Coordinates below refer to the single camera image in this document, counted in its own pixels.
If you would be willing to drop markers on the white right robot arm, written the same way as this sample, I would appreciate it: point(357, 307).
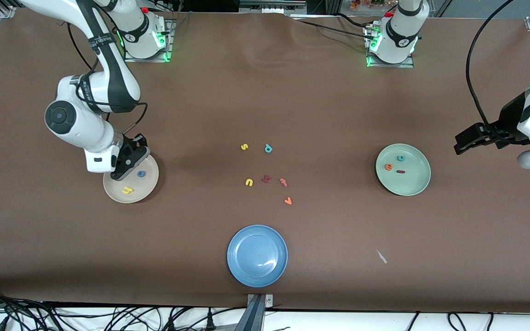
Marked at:
point(60, 118)

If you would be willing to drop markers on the small white paper scrap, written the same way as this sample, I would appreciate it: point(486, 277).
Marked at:
point(381, 256)

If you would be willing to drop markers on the pink foam letter t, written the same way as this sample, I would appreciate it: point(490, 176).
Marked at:
point(284, 182)

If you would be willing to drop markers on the blue round plate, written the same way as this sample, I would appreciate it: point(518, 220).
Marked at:
point(257, 256)

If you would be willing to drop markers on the black power plug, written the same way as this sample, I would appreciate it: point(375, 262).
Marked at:
point(170, 324)
point(210, 322)

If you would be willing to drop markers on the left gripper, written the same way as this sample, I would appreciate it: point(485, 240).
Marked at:
point(509, 120)

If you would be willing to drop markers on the grey background device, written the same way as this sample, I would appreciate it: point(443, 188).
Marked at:
point(272, 6)

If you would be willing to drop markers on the green round plate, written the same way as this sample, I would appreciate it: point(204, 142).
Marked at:
point(412, 181)

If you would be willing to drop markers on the teal foam letter p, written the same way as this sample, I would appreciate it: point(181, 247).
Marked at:
point(268, 148)

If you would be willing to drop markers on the orange background items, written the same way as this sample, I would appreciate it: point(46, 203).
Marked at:
point(366, 3)

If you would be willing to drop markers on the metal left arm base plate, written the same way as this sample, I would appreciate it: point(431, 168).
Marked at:
point(391, 65)

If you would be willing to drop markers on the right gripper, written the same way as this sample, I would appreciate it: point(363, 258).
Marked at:
point(132, 148)

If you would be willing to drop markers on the yellow foam letter h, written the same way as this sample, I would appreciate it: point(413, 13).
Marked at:
point(128, 190)

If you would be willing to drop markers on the beige round plate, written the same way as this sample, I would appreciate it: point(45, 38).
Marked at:
point(149, 188)

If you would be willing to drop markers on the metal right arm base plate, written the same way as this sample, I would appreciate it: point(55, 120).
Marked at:
point(169, 46)

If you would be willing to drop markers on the dark red foam letter k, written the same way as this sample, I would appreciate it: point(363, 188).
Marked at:
point(266, 179)

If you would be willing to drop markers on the brown table cover sheet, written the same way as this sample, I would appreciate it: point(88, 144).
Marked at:
point(265, 92)

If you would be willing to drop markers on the grey metal mount bracket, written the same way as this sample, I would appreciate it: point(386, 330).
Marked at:
point(259, 308)

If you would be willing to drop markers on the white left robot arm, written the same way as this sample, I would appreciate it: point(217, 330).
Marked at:
point(398, 32)

